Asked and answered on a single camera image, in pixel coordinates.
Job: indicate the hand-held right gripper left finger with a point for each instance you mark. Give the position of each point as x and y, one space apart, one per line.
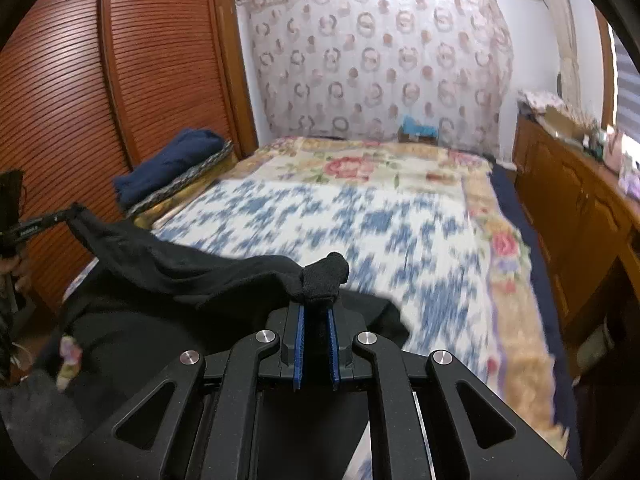
299 345

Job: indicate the pink bag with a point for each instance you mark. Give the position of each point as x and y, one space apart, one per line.
615 150

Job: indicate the open cardboard box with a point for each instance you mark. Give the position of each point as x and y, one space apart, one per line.
567 122

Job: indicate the purple plastic bag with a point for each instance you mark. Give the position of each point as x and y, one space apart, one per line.
630 180

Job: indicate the person's left hand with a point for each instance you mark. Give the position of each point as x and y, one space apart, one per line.
20 277

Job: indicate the beige side curtain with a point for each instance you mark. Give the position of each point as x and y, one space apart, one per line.
565 35

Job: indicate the striped window blind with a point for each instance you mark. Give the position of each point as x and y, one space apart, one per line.
630 90

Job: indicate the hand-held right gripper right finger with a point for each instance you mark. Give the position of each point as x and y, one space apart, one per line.
334 350

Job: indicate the grey patterned cushion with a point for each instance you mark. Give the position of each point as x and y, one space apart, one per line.
200 172

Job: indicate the wooden cabinet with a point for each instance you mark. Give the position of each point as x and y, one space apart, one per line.
565 200

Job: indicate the white trash bin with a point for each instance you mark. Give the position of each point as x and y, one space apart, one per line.
595 347

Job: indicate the circle-patterned sheer curtain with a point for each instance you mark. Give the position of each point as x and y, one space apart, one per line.
375 60

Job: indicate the floral blanket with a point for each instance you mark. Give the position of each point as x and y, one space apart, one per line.
400 235

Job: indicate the wooden slatted wardrobe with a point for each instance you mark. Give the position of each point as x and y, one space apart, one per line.
150 60

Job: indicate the black printed t-shirt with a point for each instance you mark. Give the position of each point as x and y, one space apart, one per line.
175 310

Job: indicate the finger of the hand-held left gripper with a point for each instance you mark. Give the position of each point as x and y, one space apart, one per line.
60 216

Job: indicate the navy folded cloth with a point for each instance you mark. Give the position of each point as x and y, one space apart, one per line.
170 165

